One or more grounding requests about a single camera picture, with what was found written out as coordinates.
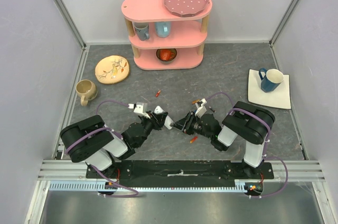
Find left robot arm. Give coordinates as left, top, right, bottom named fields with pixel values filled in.
left=60, top=110, right=173, bottom=178

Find pink dotted plate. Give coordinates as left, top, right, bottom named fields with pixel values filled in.
left=163, top=0, right=210, bottom=17

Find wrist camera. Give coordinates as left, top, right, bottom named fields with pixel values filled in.
left=195, top=98, right=207, bottom=118
left=128, top=102, right=150, bottom=118

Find white cable duct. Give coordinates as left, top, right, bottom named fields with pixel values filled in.
left=49, top=181, right=262, bottom=193

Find beige mug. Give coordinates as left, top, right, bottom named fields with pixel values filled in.
left=76, top=79, right=98, bottom=106

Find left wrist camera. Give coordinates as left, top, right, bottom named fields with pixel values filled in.
left=128, top=102, right=150, bottom=118

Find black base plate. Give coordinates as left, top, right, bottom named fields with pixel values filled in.
left=102, top=160, right=274, bottom=188

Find white square plate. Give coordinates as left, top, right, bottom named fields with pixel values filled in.
left=248, top=69, right=291, bottom=109

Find yellow floral plate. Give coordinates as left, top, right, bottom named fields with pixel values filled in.
left=95, top=55, right=130, bottom=85

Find red orange battery near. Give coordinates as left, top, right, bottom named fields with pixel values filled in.
left=190, top=136, right=198, bottom=144

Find dark bowl on shelf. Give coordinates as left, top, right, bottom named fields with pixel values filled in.
left=156, top=49, right=177, bottom=64

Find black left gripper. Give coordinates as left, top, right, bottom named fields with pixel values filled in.
left=136, top=110, right=169, bottom=147

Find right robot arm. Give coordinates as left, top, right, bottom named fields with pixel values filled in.
left=171, top=98, right=275, bottom=179

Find red mug in bowl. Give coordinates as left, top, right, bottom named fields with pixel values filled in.
left=159, top=49, right=175, bottom=61

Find light blue mug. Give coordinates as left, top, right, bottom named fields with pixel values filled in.
left=155, top=22, right=171, bottom=38

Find white remote control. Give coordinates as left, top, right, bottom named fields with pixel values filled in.
left=154, top=106, right=174, bottom=129

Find pink three-tier shelf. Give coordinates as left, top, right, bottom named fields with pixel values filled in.
left=121, top=0, right=212, bottom=70

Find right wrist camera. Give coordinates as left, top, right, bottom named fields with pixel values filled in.
left=195, top=98, right=207, bottom=118

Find grey mug on shelf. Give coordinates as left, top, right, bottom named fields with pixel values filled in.
left=134, top=22, right=149, bottom=41

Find dark blue mug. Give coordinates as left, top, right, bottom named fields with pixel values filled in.
left=258, top=68, right=284, bottom=92

